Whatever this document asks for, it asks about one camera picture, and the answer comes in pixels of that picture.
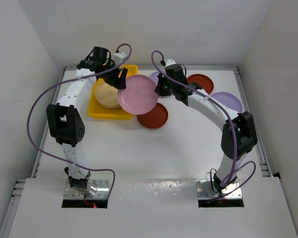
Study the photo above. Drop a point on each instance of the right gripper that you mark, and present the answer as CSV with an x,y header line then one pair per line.
x,y
159,89

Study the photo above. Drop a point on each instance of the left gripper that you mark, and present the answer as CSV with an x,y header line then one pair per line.
x,y
119,83

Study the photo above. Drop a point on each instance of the lavender plate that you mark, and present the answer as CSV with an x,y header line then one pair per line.
x,y
229,100
154,78

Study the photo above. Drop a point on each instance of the pink plate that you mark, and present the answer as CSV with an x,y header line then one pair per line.
x,y
139,96

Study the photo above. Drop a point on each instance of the beige plate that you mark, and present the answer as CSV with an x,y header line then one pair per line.
x,y
106,95

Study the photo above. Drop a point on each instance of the dark red plate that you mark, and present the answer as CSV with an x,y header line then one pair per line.
x,y
204,81
155,118

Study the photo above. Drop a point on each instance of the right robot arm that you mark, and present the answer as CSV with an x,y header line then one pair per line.
x,y
238,129

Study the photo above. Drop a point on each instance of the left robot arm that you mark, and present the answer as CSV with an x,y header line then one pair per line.
x,y
64,121

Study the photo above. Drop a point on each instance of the yellow plastic bin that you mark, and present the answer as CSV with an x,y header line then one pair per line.
x,y
97,111

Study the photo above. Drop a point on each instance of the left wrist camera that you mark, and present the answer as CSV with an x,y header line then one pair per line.
x,y
118,57

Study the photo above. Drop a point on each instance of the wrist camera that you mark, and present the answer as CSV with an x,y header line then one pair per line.
x,y
118,57
169,62

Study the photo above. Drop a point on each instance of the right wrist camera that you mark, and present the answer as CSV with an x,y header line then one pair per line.
x,y
169,62

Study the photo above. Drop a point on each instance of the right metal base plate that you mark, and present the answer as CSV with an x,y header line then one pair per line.
x,y
205,192

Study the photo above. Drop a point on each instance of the metal base plate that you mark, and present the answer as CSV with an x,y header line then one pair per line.
x,y
96,189
205,192

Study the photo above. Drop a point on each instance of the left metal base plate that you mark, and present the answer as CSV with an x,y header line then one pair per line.
x,y
96,189

